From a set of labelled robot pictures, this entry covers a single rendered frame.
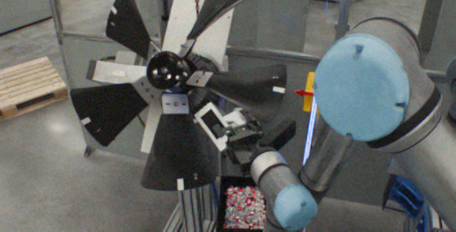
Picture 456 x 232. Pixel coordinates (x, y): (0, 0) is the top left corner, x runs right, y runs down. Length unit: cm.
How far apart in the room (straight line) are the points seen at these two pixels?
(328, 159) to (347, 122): 26
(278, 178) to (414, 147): 28
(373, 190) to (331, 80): 180
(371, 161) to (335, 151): 137
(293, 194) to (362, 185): 156
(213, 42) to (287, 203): 82
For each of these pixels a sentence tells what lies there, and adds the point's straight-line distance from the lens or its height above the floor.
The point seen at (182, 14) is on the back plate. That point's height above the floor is 127.
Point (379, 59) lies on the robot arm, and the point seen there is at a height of 151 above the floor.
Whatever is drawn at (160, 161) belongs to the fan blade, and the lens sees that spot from 98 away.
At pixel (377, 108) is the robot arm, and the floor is 146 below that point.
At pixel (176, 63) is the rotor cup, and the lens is 99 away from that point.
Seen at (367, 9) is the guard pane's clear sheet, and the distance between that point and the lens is 161.
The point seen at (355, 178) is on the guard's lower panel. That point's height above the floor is 25.
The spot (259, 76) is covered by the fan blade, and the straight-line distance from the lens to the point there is 99.
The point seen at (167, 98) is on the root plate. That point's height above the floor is 114.
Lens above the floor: 165
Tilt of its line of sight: 31 degrees down
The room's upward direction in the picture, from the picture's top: straight up
